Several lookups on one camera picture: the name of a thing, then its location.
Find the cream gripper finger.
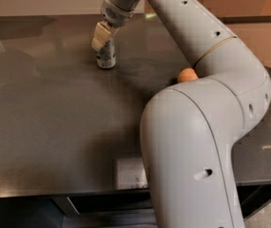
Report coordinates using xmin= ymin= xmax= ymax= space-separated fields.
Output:
xmin=91 ymin=20 xmax=118 ymax=51

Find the white green 7up can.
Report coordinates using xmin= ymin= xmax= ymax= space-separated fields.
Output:
xmin=96 ymin=39 xmax=116 ymax=69

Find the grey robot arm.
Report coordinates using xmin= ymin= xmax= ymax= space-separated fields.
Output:
xmin=92 ymin=0 xmax=271 ymax=228

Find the orange fruit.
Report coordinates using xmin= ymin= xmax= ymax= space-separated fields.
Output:
xmin=178 ymin=68 xmax=198 ymax=83

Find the stainless steel microwave oven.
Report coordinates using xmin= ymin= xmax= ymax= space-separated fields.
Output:
xmin=51 ymin=189 xmax=153 ymax=217

